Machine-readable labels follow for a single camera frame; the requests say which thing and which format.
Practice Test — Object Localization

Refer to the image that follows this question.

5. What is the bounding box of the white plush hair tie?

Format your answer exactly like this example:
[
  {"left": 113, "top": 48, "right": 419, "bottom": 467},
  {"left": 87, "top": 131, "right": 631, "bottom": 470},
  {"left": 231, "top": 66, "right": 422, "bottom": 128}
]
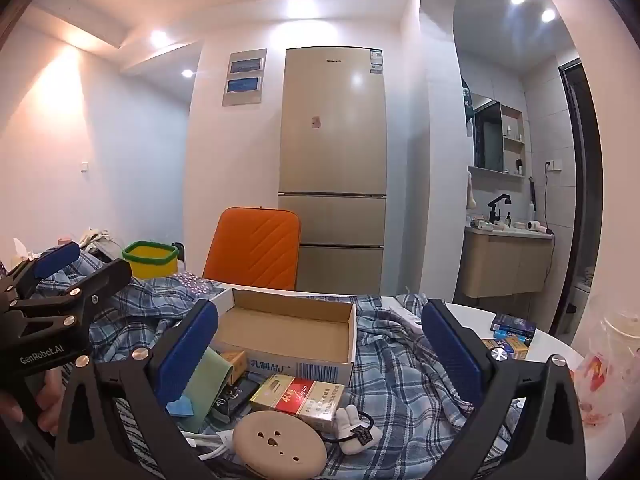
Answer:
[{"left": 334, "top": 406, "right": 383, "bottom": 454}]

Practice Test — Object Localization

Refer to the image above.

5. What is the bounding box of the green card pouch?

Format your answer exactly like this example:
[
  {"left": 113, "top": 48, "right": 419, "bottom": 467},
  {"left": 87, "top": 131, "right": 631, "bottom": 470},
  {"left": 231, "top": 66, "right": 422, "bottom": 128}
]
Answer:
[{"left": 185, "top": 347, "right": 234, "bottom": 433}]

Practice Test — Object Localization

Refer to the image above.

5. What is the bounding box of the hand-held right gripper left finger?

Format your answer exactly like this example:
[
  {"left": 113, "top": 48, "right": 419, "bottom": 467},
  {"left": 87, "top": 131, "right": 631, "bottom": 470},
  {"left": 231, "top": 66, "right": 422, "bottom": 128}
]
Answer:
[{"left": 54, "top": 299, "right": 221, "bottom": 480}]

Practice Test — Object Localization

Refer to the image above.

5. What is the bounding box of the rhinestone pouch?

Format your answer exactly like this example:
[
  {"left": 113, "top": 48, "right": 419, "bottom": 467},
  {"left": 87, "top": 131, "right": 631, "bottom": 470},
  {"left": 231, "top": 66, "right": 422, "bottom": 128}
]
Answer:
[{"left": 175, "top": 272, "right": 212, "bottom": 294}]

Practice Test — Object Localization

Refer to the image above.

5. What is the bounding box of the yellow bin with green rim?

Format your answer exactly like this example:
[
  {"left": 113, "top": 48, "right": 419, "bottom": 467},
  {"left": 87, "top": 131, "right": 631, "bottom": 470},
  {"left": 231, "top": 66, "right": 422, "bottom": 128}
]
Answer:
[{"left": 122, "top": 241, "right": 180, "bottom": 278}]

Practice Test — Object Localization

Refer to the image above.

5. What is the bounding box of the orange chair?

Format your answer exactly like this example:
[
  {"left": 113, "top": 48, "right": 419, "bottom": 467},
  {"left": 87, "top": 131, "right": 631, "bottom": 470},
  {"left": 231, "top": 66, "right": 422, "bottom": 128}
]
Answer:
[{"left": 202, "top": 206, "right": 302, "bottom": 292}]

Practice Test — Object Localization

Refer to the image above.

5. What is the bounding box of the dark striped cloth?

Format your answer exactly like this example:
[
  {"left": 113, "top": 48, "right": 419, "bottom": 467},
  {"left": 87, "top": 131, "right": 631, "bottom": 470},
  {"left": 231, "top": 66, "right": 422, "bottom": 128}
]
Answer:
[{"left": 112, "top": 395, "right": 168, "bottom": 480}]

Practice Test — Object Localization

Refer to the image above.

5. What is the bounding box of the white charging cable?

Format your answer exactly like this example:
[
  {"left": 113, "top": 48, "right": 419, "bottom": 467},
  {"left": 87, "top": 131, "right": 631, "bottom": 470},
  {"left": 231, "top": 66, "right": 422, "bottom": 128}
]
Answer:
[{"left": 180, "top": 427, "right": 237, "bottom": 461}]

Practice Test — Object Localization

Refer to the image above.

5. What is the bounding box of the black cigarette pack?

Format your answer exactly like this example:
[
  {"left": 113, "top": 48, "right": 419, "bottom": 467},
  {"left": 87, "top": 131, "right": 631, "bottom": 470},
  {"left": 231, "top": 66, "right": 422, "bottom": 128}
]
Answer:
[{"left": 210, "top": 377, "right": 261, "bottom": 423}]

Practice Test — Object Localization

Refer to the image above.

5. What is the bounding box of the black faucet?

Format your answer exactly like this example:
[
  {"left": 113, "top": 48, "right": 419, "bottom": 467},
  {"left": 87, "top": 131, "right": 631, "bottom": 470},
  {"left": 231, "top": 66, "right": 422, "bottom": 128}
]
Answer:
[{"left": 487, "top": 193, "right": 512, "bottom": 226}]

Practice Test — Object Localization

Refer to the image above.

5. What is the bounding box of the beige refrigerator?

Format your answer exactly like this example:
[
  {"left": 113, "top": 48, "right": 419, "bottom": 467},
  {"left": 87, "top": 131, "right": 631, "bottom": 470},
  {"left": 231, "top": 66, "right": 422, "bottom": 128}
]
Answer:
[{"left": 278, "top": 46, "right": 388, "bottom": 295}]

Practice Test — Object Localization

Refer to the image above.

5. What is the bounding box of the beige vanity cabinet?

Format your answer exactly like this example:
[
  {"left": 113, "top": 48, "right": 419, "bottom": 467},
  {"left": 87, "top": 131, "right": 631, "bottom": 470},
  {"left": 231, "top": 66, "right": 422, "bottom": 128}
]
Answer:
[{"left": 457, "top": 225, "right": 555, "bottom": 298}]

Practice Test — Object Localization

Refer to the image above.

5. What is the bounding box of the dark door frame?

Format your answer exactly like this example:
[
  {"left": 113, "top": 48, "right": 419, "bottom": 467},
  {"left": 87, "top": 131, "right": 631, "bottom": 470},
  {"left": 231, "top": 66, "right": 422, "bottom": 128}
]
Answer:
[{"left": 557, "top": 57, "right": 603, "bottom": 336}]

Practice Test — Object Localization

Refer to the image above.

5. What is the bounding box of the bathroom mirror cabinet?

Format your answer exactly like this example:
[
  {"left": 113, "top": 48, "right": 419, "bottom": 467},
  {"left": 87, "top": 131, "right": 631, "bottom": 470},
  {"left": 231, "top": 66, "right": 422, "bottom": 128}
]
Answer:
[{"left": 470, "top": 92, "right": 527, "bottom": 177}]

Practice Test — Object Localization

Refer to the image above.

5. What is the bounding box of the blue plaid shirt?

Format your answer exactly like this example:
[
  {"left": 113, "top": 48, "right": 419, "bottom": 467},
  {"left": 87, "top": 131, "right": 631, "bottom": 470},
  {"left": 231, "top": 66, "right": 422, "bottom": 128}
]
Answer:
[{"left": 30, "top": 247, "right": 526, "bottom": 480}]

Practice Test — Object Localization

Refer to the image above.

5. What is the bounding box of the cardboard box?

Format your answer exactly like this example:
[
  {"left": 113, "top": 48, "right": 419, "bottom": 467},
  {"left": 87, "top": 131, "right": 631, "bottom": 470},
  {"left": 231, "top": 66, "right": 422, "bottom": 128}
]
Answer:
[{"left": 207, "top": 286, "right": 357, "bottom": 383}]

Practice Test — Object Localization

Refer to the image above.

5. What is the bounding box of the white crumpled bag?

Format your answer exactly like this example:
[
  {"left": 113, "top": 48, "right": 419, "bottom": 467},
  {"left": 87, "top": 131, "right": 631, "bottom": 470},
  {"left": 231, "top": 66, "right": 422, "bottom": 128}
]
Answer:
[{"left": 80, "top": 227, "right": 126, "bottom": 257}]

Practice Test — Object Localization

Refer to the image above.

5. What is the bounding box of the clear plastic bag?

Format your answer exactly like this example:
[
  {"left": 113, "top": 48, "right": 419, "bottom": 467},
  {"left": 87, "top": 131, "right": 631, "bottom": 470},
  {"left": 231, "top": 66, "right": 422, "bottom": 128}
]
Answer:
[{"left": 570, "top": 290, "right": 640, "bottom": 428}]

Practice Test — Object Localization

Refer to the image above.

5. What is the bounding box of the person's left hand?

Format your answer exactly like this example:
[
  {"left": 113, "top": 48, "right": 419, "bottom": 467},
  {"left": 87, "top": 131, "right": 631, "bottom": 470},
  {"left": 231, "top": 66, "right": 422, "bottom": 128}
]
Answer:
[{"left": 0, "top": 367, "right": 64, "bottom": 436}]

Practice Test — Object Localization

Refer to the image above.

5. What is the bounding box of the grey electrical panel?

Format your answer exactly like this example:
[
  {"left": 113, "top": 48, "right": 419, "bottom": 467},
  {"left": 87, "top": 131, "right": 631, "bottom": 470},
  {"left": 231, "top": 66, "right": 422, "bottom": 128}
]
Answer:
[{"left": 222, "top": 49, "right": 267, "bottom": 107}]

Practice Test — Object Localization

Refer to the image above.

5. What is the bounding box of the round beige soft case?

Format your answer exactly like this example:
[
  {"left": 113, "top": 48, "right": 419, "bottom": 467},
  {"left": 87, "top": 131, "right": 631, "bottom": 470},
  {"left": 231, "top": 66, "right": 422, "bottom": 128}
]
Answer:
[{"left": 232, "top": 410, "right": 328, "bottom": 479}]

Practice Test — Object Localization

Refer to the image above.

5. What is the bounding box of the red and gold cigarette carton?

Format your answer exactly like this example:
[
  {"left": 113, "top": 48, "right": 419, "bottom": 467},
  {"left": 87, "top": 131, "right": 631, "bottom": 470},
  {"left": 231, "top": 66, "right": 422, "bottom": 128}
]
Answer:
[{"left": 248, "top": 374, "right": 347, "bottom": 433}]

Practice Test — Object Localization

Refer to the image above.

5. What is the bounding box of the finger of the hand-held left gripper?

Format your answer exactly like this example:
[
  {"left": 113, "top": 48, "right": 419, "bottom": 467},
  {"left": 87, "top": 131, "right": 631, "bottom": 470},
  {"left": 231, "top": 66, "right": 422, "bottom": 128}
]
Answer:
[
  {"left": 10, "top": 258, "right": 133, "bottom": 322},
  {"left": 0, "top": 241, "right": 82, "bottom": 301}
]

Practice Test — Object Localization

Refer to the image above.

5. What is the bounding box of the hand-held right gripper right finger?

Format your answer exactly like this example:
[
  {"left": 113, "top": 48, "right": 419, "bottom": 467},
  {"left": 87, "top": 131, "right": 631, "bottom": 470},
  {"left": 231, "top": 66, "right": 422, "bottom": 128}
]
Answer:
[{"left": 421, "top": 299, "right": 586, "bottom": 480}]

